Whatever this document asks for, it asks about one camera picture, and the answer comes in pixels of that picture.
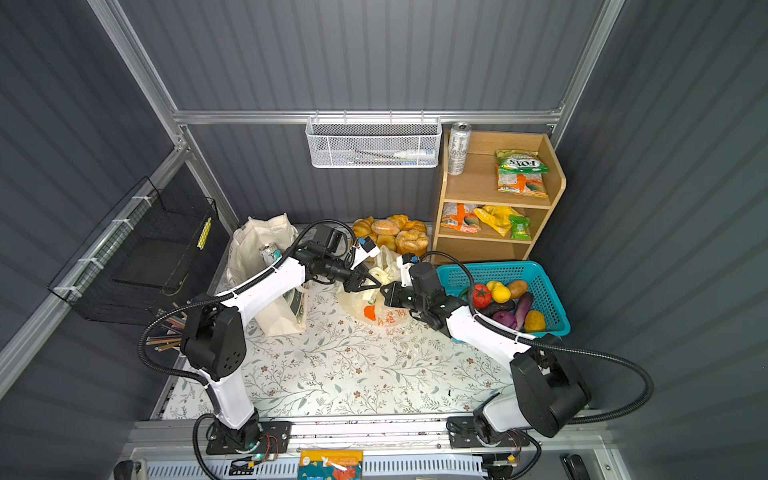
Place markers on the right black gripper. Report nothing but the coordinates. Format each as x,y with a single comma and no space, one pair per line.
393,298

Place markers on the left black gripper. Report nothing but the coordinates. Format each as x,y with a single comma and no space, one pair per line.
357,280

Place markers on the yellow translucent plastic bag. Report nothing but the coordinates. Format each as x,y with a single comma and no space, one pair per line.
369,306

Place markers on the white Monster energy can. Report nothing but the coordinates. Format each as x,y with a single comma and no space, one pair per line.
270,254

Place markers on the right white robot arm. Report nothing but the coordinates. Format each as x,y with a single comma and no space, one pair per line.
549,390

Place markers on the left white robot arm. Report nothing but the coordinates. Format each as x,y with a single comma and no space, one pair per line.
214,337

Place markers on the teal plastic basket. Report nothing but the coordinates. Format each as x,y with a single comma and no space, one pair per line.
546,300

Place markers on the croissant bread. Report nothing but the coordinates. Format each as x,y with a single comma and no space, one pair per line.
362,228

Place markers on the red toy tomato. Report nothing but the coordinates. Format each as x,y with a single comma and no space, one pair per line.
481,296

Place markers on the sugared round bun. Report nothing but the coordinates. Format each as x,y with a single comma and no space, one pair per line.
385,227

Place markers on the purple toy onion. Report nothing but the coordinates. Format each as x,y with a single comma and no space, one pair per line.
506,319

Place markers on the orange red snack packet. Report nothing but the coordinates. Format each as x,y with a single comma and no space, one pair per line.
460,217

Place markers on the purple eggplant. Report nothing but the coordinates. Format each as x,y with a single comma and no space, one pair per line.
524,306

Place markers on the wooden shelf unit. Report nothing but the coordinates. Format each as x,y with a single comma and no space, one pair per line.
478,185

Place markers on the yellow snack packet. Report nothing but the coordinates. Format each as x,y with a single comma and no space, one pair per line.
497,217

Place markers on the small green snack packet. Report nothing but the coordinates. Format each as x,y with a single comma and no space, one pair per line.
520,228

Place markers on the toothpaste tube in basket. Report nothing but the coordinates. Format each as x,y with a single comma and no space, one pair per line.
410,155

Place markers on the orange snack bag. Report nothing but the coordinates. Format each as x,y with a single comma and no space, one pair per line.
530,185

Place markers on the rear silver drink can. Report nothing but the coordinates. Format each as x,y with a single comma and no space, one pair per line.
458,147

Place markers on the green snack bag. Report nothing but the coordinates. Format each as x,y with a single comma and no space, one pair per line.
520,161

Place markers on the bundle of pencils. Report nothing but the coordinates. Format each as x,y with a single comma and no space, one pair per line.
166,329

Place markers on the colourful box at front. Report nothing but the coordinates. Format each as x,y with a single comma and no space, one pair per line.
330,465

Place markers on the white wire wall basket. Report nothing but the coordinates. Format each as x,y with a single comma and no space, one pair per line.
332,142

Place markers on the black wire wall basket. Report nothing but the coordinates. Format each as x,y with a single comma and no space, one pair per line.
158,250

